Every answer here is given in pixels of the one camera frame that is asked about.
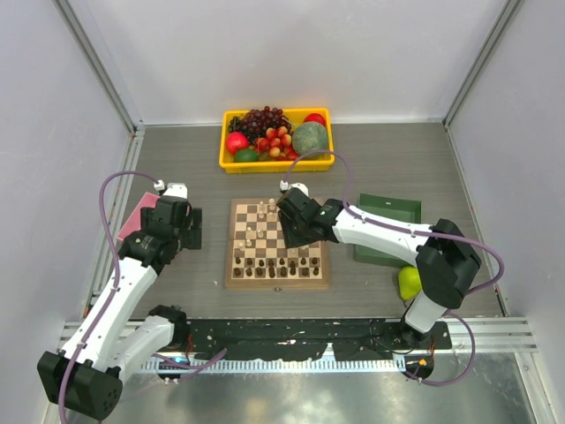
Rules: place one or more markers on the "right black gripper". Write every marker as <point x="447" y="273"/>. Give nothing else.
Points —
<point x="290" y="238"/>

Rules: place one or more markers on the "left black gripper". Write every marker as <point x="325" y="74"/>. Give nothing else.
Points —
<point x="193" y="233"/>

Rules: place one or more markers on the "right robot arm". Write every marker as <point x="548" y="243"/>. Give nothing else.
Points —
<point x="445" y="260"/>

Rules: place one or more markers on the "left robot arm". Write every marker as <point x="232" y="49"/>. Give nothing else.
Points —
<point x="88" y="374"/>

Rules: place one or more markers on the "wooden chess board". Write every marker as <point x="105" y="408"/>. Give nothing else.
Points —
<point x="258" y="259"/>

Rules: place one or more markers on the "yellow plastic fruit bin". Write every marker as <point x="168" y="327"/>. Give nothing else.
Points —
<point x="296" y="117"/>

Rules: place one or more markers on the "pink plastic box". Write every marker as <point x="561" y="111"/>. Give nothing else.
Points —
<point x="132" y="223"/>

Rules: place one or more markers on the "red cherry cluster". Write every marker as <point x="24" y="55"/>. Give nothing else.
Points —
<point x="276" y="145"/>

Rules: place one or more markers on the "green melon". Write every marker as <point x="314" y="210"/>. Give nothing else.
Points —
<point x="310" y="136"/>

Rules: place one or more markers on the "green lime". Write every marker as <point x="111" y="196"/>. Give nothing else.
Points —
<point x="246" y="156"/>

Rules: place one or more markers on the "red apple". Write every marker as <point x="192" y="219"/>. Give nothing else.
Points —
<point x="236" y="141"/>

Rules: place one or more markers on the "red tomato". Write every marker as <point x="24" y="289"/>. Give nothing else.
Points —
<point x="316" y="118"/>

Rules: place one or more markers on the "dark grape bunch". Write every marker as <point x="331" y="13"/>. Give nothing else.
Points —
<point x="254" y="123"/>

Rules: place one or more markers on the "green pear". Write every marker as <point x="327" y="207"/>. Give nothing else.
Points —
<point x="409" y="285"/>

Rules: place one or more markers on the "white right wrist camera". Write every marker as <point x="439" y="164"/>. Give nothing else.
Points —
<point x="285" y="186"/>

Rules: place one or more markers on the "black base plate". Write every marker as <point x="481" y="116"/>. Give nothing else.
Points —
<point x="306" y="339"/>

